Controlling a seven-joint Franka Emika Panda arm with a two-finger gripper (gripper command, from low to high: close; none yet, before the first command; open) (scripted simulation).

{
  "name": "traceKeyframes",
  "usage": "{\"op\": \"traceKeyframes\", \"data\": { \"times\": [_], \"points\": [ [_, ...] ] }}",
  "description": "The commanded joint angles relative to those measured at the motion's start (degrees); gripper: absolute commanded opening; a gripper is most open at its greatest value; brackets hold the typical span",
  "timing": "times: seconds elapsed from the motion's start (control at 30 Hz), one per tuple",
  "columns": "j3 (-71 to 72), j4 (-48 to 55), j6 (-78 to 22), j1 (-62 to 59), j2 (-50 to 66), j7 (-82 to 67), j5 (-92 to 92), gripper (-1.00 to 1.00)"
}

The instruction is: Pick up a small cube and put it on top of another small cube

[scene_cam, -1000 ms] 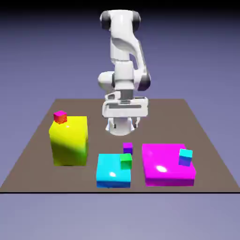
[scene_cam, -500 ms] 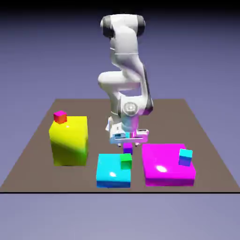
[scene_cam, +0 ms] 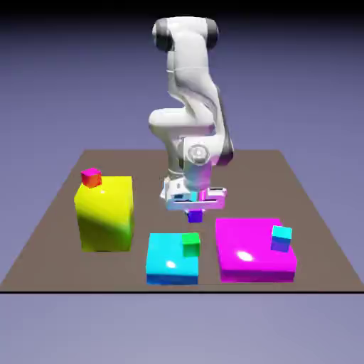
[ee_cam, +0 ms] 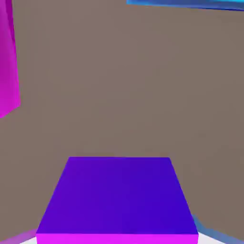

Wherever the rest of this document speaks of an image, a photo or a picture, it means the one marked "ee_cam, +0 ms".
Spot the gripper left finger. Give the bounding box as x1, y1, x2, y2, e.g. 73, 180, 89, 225
0, 228, 37, 244

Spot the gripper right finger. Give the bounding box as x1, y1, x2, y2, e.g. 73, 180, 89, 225
191, 213, 244, 244

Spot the large magenta box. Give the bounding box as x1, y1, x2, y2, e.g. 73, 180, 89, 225
0, 0, 21, 119

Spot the large blue box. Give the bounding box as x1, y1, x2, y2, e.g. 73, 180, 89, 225
126, 0, 244, 11

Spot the small magenta cube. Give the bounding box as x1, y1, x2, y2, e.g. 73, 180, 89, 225
35, 156, 199, 244

